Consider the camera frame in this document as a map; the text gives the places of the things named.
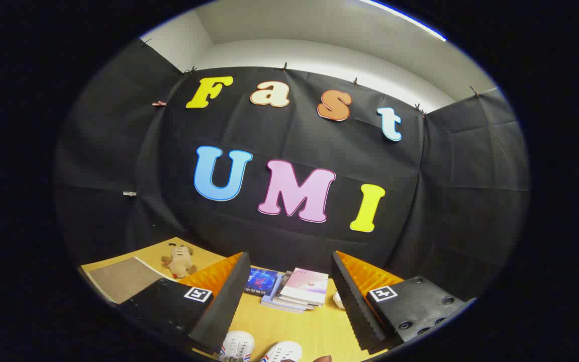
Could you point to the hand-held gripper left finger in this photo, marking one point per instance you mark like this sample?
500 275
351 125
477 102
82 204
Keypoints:
226 301

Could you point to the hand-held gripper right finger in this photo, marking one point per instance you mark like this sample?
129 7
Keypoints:
352 301

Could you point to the white canvas shoe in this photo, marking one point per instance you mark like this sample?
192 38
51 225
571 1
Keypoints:
238 344
282 351

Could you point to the cream fabric storage box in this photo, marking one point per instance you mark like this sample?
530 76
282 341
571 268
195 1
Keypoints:
155 270

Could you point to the white plush toy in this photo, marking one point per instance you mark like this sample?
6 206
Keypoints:
339 299

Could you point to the dark blue book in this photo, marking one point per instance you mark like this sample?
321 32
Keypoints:
262 281

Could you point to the pale blue book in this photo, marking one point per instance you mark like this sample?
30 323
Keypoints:
269 296

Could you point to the pink cover book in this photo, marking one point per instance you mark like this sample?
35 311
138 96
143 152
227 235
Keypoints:
307 285

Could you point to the white middle book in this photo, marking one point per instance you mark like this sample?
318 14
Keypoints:
280 294

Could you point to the beige plush dog toy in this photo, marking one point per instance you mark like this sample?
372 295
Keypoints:
181 261

